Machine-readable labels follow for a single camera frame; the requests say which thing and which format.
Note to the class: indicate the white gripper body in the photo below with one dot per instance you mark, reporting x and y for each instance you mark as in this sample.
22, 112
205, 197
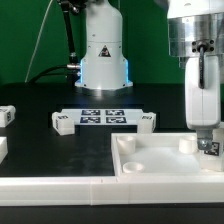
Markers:
203, 106

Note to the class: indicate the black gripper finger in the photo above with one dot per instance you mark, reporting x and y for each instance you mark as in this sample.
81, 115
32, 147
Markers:
204, 139

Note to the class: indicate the white square table top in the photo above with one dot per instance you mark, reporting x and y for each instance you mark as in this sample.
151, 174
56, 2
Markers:
156, 153

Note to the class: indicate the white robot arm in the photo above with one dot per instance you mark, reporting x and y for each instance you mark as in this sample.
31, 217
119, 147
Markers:
196, 38

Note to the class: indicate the white obstacle fence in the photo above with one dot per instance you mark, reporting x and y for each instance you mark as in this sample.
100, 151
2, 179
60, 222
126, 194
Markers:
126, 189

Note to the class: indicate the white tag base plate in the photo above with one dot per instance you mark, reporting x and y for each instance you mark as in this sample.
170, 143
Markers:
104, 116

